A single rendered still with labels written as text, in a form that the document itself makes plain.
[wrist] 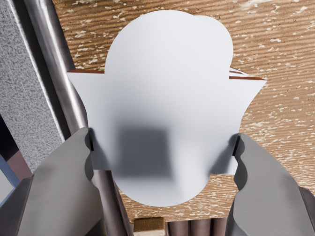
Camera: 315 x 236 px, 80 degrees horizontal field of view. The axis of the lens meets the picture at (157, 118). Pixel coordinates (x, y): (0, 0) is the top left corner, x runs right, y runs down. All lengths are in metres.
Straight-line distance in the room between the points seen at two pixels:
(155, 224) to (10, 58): 0.35
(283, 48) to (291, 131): 0.12
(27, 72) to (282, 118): 0.35
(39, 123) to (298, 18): 0.36
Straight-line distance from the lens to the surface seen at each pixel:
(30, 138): 0.37
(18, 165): 1.96
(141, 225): 0.41
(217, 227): 0.50
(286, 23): 0.27
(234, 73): 0.20
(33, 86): 0.32
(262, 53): 0.26
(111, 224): 0.47
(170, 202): 0.16
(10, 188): 0.55
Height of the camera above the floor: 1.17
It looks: 62 degrees down
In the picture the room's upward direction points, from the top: 178 degrees counter-clockwise
